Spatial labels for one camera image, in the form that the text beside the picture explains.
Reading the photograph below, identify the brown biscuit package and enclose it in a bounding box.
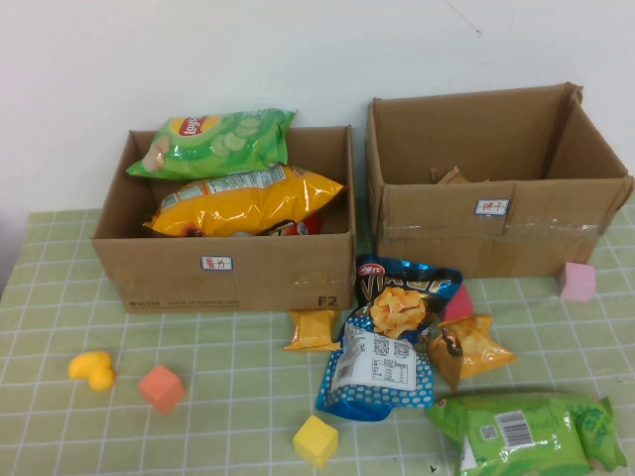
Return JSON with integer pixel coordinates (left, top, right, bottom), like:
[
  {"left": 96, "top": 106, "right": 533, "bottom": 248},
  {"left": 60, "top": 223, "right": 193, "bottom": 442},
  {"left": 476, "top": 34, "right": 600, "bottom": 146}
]
[{"left": 435, "top": 167, "right": 472, "bottom": 185}]

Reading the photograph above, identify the red snack pack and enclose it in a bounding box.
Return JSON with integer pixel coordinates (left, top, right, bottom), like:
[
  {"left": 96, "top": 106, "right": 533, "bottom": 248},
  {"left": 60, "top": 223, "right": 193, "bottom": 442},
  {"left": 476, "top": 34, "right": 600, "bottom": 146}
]
[{"left": 267, "top": 212, "right": 323, "bottom": 237}]

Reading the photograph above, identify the small yellow snack pack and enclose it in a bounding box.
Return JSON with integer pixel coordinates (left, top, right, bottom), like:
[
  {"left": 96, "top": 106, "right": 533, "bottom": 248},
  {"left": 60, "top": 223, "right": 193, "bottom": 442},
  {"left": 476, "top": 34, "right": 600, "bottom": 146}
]
[{"left": 283, "top": 307, "right": 342, "bottom": 352}]

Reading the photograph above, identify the blue polka dot snack bag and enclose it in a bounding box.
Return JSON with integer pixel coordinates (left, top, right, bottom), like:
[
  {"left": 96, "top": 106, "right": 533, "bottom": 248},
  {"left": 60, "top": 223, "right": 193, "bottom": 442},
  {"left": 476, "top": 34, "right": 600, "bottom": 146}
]
[{"left": 316, "top": 321, "right": 436, "bottom": 422}]

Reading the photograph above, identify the small orange snack pack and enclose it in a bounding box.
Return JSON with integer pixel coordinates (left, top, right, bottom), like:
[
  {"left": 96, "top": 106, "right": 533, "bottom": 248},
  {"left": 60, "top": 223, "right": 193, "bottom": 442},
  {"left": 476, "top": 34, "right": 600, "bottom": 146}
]
[{"left": 427, "top": 312, "right": 518, "bottom": 393}]

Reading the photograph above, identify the large green snack bag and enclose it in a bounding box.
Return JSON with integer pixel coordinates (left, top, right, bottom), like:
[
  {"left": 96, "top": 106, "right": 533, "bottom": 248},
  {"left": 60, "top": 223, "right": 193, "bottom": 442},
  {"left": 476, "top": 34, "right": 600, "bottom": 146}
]
[{"left": 425, "top": 391, "right": 629, "bottom": 476}]

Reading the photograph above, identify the yellow chip bag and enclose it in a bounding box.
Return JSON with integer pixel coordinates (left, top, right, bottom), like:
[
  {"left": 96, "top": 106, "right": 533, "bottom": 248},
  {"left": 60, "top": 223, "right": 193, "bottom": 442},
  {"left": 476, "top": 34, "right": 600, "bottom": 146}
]
[{"left": 143, "top": 164, "right": 346, "bottom": 238}]

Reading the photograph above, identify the dark blue chip bag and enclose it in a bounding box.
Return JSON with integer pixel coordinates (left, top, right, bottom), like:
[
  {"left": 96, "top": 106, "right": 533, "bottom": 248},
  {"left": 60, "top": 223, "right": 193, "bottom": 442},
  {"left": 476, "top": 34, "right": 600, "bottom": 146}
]
[{"left": 352, "top": 254, "right": 465, "bottom": 343}]

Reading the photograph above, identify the large taped cardboard box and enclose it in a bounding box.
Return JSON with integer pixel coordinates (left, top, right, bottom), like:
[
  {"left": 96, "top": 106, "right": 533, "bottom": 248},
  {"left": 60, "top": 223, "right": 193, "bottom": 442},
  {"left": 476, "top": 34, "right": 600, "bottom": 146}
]
[{"left": 365, "top": 82, "right": 635, "bottom": 280}]

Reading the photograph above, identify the green Lay's chip bag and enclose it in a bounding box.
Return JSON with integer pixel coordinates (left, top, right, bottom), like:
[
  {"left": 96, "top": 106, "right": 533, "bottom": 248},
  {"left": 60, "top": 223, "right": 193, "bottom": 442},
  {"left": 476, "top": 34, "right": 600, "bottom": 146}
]
[{"left": 125, "top": 107, "right": 298, "bottom": 180}]

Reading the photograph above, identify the red foam block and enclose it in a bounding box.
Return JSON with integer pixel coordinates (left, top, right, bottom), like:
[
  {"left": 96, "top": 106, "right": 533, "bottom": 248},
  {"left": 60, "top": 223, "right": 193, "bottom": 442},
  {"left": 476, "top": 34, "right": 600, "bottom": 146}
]
[{"left": 442, "top": 286, "right": 476, "bottom": 323}]

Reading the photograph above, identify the cardboard box with F2 print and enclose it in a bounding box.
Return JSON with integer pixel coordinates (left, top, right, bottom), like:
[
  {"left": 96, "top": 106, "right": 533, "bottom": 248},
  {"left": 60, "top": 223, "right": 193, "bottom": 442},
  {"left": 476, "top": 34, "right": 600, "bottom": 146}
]
[{"left": 90, "top": 123, "right": 357, "bottom": 314}]

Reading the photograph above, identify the green checked tablecloth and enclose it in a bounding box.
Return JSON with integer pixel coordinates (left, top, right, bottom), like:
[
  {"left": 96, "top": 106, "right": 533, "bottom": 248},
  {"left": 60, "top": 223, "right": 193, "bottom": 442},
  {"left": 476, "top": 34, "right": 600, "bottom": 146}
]
[{"left": 0, "top": 195, "right": 635, "bottom": 476}]

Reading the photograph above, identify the yellow foam cube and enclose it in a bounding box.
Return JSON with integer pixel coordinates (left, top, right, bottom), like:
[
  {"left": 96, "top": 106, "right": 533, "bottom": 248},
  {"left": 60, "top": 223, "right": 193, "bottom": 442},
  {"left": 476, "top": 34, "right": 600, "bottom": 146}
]
[{"left": 292, "top": 414, "right": 340, "bottom": 470}]

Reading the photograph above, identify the orange foam cube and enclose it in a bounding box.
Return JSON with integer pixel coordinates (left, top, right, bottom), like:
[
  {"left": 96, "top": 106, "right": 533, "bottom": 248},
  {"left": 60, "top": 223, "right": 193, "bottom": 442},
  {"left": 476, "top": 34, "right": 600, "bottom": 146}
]
[{"left": 137, "top": 364, "right": 187, "bottom": 416}]

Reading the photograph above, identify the yellow rubber duck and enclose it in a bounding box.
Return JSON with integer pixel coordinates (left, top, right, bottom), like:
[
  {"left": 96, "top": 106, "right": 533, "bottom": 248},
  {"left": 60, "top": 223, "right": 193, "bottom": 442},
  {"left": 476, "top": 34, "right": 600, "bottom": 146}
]
[{"left": 67, "top": 350, "right": 119, "bottom": 393}]

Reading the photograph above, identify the pink foam cube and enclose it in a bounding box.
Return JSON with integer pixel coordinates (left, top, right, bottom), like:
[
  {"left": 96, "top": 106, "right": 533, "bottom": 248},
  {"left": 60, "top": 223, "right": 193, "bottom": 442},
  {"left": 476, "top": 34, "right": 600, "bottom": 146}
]
[{"left": 559, "top": 262, "right": 597, "bottom": 303}]

